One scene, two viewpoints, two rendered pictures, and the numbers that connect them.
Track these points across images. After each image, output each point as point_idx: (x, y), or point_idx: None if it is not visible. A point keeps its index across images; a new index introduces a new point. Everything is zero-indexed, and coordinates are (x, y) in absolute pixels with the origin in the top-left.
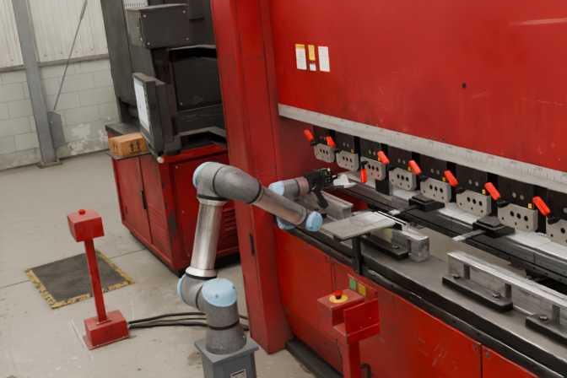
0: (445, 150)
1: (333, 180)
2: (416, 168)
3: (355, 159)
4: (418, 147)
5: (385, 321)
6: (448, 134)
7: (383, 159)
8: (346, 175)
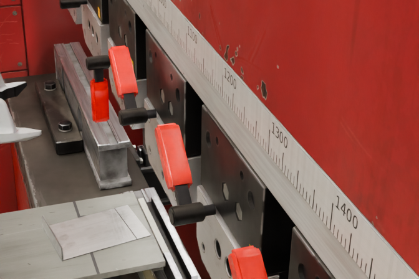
0: (267, 143)
1: (10, 96)
2: (173, 163)
3: (105, 37)
4: (202, 78)
5: None
6: (282, 75)
7: (117, 80)
8: (5, 105)
